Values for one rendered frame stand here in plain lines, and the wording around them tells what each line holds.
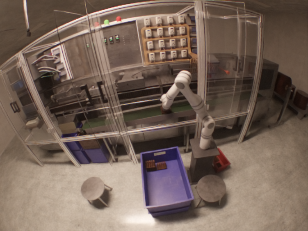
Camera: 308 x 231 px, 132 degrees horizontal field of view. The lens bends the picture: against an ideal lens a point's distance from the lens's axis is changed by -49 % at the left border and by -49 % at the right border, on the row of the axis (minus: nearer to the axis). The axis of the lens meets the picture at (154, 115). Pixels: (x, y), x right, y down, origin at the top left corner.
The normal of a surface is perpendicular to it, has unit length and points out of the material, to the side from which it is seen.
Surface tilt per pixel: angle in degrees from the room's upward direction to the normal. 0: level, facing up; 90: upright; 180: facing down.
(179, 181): 0
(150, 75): 90
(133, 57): 90
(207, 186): 0
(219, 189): 0
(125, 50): 90
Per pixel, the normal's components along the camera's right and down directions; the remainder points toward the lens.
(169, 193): -0.12, -0.82
